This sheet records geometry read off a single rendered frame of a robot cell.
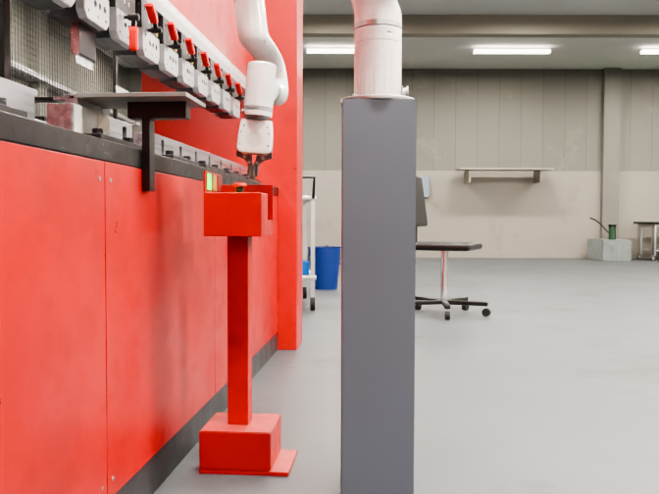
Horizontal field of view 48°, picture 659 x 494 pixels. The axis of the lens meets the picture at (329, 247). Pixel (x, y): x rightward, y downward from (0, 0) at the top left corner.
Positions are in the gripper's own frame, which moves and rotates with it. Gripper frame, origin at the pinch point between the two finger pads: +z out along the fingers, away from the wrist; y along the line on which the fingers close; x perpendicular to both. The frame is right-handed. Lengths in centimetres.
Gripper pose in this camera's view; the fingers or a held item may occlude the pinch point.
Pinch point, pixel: (252, 172)
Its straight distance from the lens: 216.6
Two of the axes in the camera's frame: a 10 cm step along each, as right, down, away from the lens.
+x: 0.6, -0.4, 10.0
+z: -0.9, 9.9, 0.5
